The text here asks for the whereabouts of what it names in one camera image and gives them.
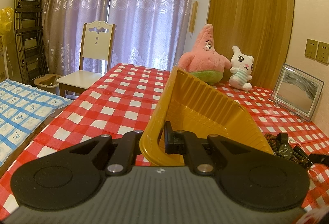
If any white pearl necklace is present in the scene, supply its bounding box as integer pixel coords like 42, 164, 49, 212
307, 167, 322, 184

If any black wrist watch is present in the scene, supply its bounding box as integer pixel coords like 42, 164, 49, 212
276, 132, 293, 160

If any dark wooden bead necklace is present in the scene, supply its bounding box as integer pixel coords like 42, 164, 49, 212
264, 132, 313, 169

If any yellow plastic tray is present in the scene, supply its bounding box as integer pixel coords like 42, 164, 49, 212
139, 67, 273, 166

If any framed sand art picture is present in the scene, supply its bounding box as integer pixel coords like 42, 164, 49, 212
270, 63, 324, 122

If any blue white checkered bedsheet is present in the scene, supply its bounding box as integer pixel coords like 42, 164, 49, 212
0, 79, 72, 165

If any beige waste basket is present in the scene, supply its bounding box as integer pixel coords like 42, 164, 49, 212
34, 74, 62, 95

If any white bunny plush toy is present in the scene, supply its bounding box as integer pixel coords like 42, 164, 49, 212
229, 46, 254, 91

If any dark folded ladder rack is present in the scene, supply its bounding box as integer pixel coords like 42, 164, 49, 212
14, 0, 49, 85

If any pink starfish plush toy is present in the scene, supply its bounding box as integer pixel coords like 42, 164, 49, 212
178, 24, 231, 85

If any white wooden chair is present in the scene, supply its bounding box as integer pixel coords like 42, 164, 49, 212
57, 21, 116, 97

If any wooden wardrobe panel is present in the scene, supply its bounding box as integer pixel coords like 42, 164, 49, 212
207, 0, 294, 89

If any yellow plastic bag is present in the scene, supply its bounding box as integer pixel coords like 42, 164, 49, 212
0, 7, 13, 35

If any lilac lace curtain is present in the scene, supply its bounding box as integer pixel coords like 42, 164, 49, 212
42, 0, 191, 75

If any gold wall socket right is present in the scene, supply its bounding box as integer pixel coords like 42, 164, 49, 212
316, 42, 329, 64

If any gold wall socket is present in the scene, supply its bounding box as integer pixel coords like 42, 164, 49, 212
305, 39, 319, 59
316, 42, 329, 64

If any gold wall socket left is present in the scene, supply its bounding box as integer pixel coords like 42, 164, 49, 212
305, 39, 319, 59

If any wooden wall handle strip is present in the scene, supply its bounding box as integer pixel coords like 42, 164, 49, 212
189, 1, 198, 33

